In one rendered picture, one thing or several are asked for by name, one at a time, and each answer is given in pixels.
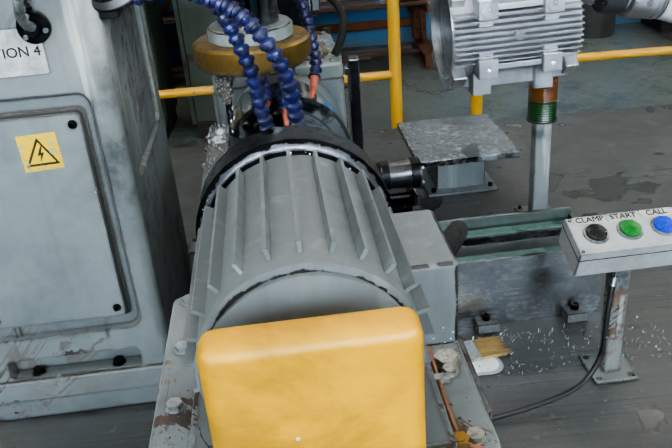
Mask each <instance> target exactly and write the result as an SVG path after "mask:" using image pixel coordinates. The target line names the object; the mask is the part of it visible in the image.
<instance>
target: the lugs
mask: <svg viewBox="0 0 672 448"><path fill-rule="evenodd" d="M465 1H466V0H448V2H449V6H450V8H456V7H464V4H465ZM578 66H579V62H578V58H577V55H568V56H563V64H562V70H561V73H562V74H566V73H574V72H575V71H576V69H577V68H578ZM449 78H450V83H451V87H459V86H464V85H465V83H466V80H467V75H466V70H465V68H459V69H451V72H450V75H449Z"/></svg>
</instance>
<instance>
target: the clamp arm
mask: <svg viewBox="0 0 672 448"><path fill-rule="evenodd" d="M346 63H347V66H344V73H345V75H347V77H348V92H349V106H350V121H351V135H352V142H353V143H355V144H356V145H358V146H359V147H360V148H361V149H362V150H363V151H364V152H365V149H364V132H363V116H362V100H361V83H360V67H359V59H358V57H357V55H350V56H346Z"/></svg>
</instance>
